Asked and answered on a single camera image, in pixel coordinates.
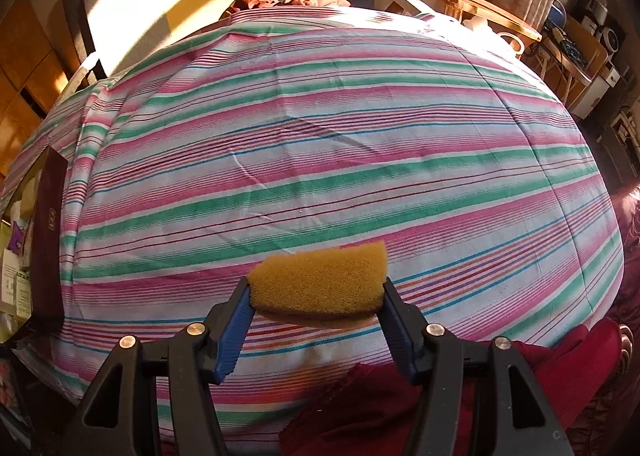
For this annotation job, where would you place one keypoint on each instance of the red-brown cloth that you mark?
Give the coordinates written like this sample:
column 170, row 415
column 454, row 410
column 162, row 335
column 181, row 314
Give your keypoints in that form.
column 300, row 1

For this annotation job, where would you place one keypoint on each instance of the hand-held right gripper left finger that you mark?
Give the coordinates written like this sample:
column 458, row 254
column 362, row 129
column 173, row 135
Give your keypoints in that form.
column 234, row 331

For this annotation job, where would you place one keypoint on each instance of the gold tin box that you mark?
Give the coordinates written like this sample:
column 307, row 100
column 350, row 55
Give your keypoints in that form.
column 47, row 246

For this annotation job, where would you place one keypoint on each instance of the white bed rail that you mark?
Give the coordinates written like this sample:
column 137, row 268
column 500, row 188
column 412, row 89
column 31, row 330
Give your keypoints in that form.
column 80, row 76

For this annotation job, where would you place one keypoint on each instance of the striped blanket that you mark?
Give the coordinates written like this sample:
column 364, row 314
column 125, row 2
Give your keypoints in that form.
column 325, row 136

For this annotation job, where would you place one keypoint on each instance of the dark red clothing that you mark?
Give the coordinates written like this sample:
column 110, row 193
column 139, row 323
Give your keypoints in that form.
column 560, row 386

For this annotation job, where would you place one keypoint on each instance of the white cup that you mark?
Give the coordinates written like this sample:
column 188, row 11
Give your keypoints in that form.
column 512, row 44

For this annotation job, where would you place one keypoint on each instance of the yellow sponge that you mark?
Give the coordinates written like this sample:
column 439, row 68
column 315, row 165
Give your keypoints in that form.
column 320, row 276

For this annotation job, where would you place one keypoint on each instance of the red quilted fabric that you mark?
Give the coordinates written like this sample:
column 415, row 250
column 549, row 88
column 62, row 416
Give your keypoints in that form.
column 630, row 261

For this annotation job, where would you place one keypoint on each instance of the beige cardboard box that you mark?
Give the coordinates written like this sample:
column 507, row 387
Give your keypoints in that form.
column 15, row 286

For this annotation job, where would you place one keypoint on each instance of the dark printed packet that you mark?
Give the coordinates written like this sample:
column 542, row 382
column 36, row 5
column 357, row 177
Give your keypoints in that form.
column 12, row 396

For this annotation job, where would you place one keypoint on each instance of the wooden wardrobe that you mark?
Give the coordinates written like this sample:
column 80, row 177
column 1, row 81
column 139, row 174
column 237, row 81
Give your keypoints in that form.
column 25, row 71

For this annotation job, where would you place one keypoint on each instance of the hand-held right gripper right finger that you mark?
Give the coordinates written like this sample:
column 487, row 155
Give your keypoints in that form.
column 400, row 331

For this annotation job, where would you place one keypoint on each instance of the purple snack packet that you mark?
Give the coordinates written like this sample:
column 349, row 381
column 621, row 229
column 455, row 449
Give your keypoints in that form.
column 16, row 238

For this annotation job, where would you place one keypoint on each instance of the wooden chair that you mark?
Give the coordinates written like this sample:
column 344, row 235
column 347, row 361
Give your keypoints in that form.
column 575, row 56

